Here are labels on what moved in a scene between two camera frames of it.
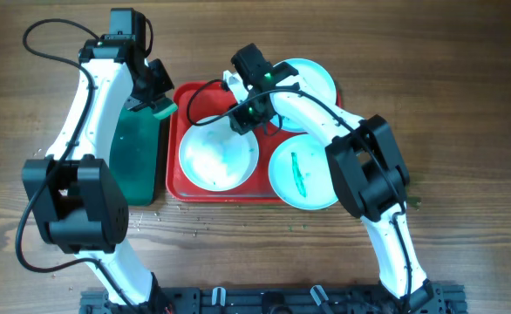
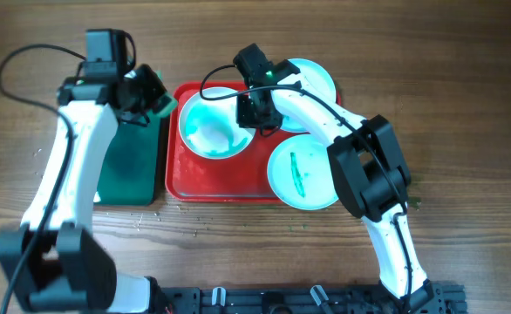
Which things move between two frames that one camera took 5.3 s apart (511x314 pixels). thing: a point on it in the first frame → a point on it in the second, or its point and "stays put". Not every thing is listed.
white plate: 215,157 → 209,127
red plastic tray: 188,103 stays put
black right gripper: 241,126 stays put
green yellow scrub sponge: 164,107 stays put
